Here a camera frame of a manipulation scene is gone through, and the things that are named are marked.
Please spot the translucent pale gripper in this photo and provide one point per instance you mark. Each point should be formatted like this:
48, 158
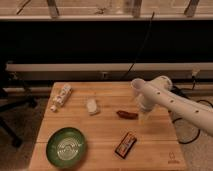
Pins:
142, 117

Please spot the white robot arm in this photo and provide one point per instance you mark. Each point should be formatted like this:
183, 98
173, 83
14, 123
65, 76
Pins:
158, 92

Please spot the green ceramic bowl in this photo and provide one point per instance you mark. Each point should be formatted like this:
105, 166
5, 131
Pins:
66, 147

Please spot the orange black candy bar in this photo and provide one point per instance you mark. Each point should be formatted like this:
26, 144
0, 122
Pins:
126, 145

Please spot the small clear plastic container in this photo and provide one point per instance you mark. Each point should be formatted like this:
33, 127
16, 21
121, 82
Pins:
92, 106

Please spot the white tube with label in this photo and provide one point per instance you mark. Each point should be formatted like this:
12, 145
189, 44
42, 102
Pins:
60, 99

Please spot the grey baseboard heater rail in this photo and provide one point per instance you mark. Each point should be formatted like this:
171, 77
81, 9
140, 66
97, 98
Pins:
111, 71

